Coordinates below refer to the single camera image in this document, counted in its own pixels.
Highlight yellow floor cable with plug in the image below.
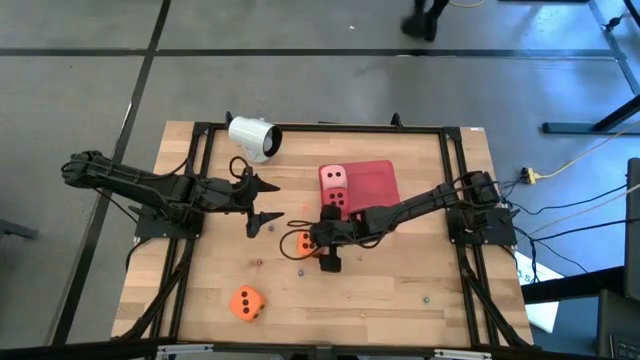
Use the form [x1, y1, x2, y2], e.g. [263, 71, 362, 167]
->
[520, 119, 640, 184]

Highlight orange foam die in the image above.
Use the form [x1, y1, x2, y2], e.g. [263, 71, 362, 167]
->
[296, 231, 321, 259]
[228, 284, 268, 324]

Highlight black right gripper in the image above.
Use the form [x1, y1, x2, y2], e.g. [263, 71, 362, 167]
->
[309, 203, 361, 274]

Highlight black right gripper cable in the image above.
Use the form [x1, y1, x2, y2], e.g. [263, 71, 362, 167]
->
[278, 218, 324, 262]

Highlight dark chair base leg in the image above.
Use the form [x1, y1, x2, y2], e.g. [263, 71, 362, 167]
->
[0, 217, 39, 240]

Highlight light pink foam die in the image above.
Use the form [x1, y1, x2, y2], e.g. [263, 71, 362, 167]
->
[319, 164, 349, 192]

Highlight grey metal floor rail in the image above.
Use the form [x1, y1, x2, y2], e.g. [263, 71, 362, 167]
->
[587, 0, 640, 96]

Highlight white paper sheet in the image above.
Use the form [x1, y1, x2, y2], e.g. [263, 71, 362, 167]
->
[513, 249, 560, 335]

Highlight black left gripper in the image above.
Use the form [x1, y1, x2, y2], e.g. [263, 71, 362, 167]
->
[212, 167, 286, 240]

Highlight black T-shaped desk leg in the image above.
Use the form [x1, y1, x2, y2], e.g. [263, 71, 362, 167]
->
[542, 93, 640, 135]

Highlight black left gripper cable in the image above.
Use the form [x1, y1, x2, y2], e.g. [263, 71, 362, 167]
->
[228, 155, 253, 182]

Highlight magenta foam die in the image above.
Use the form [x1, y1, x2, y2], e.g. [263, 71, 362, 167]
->
[321, 187, 350, 221]

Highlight white cylindrical projector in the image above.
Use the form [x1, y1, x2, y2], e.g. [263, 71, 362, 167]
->
[227, 115, 284, 165]

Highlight person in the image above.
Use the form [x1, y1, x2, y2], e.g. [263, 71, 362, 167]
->
[399, 0, 451, 43]

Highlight translucent pink plastic bin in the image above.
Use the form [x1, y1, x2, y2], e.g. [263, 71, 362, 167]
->
[317, 159, 402, 221]

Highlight black equipment box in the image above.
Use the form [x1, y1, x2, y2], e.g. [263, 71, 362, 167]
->
[597, 288, 640, 360]

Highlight black crossbeam with silver brackets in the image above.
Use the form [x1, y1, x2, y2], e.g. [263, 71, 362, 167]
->
[0, 337, 640, 360]

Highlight black aluminium table frame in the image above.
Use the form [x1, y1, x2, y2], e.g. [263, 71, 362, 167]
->
[112, 112, 534, 351]

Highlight black cabinet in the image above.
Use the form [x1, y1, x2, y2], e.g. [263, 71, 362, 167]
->
[624, 157, 640, 301]

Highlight black desk foot bar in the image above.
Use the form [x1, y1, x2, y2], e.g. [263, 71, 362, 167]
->
[519, 266, 626, 305]

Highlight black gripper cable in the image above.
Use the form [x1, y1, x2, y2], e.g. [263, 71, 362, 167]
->
[278, 218, 324, 262]
[228, 155, 253, 182]

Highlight black floor cable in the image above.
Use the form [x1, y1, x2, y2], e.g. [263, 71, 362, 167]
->
[504, 183, 640, 214]
[512, 217, 640, 242]

